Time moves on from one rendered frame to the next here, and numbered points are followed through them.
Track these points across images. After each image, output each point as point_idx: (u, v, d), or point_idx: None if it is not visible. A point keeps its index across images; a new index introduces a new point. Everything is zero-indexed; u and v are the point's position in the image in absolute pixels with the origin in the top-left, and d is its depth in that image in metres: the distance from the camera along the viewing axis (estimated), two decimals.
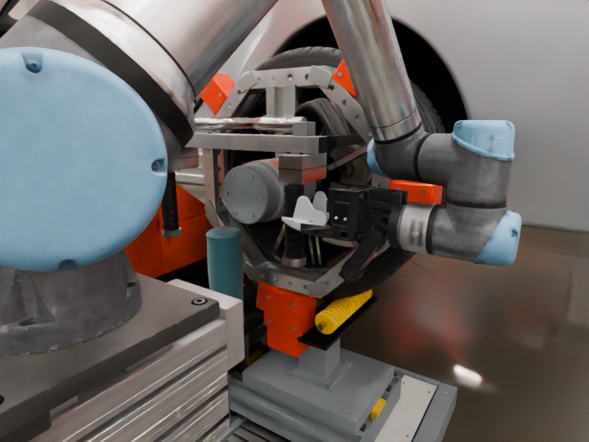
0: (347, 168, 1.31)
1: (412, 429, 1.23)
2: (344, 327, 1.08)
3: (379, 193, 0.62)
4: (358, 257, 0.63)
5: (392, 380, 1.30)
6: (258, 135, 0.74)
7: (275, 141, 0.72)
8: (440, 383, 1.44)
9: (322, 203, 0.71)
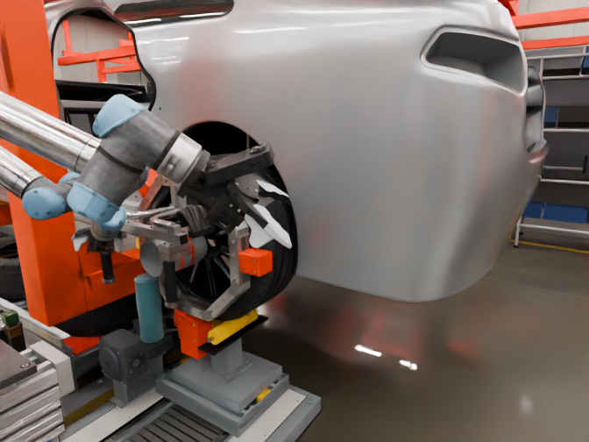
0: None
1: (271, 430, 1.63)
2: (232, 339, 1.60)
3: (198, 199, 0.69)
4: (240, 170, 0.63)
5: (280, 375, 1.81)
6: (151, 229, 1.26)
7: (159, 234, 1.24)
8: (308, 394, 1.84)
9: (261, 202, 0.76)
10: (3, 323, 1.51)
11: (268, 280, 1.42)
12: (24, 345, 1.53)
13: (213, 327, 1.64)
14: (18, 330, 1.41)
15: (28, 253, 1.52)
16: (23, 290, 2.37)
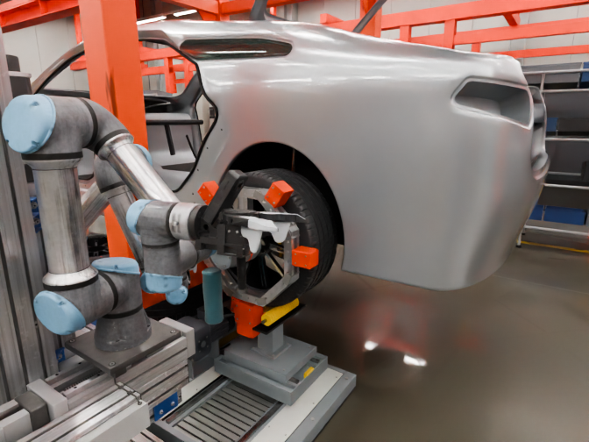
0: None
1: (317, 399, 1.95)
2: (279, 322, 1.93)
3: (216, 247, 0.78)
4: (220, 196, 0.73)
5: (315, 354, 2.14)
6: None
7: None
8: (345, 372, 2.16)
9: (277, 231, 0.79)
10: None
11: (313, 272, 1.76)
12: None
13: (262, 312, 1.98)
14: None
15: (120, 252, 1.85)
16: None
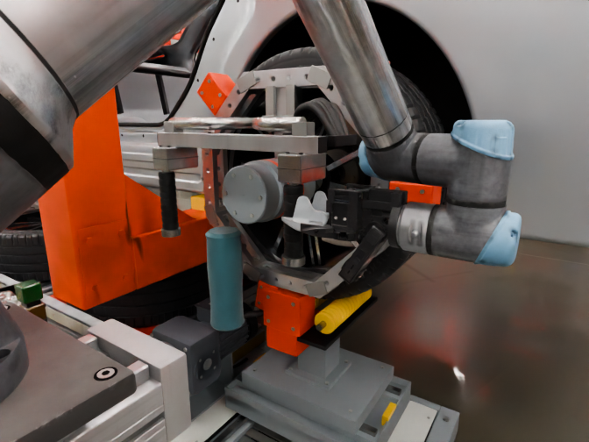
0: (338, 174, 1.19)
1: None
2: (343, 327, 1.08)
3: (379, 193, 0.61)
4: (358, 257, 0.63)
5: (391, 380, 1.30)
6: (257, 135, 0.74)
7: (274, 141, 0.72)
8: (440, 408, 1.32)
9: (322, 203, 0.71)
10: (16, 302, 0.98)
11: None
12: None
13: None
14: (42, 311, 0.89)
15: (54, 197, 1.00)
16: (35, 270, 1.85)
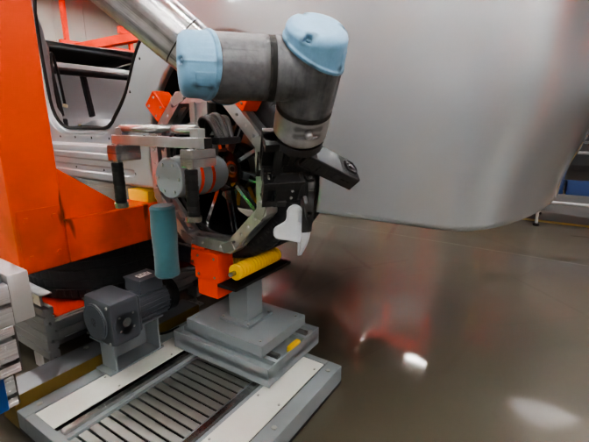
0: (234, 168, 1.47)
1: (285, 399, 1.39)
2: (254, 278, 1.47)
3: (265, 157, 0.58)
4: (332, 176, 0.60)
5: (302, 324, 1.68)
6: (170, 137, 1.13)
7: (180, 140, 1.11)
8: (327, 362, 1.60)
9: None
10: None
11: (297, 204, 1.29)
12: None
13: None
14: None
15: None
16: None
